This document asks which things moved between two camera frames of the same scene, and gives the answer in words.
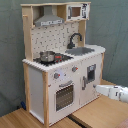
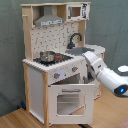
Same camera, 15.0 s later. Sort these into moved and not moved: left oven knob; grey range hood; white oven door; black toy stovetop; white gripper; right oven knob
Moved: white gripper; white oven door
Not moved: left oven knob; right oven knob; black toy stovetop; grey range hood
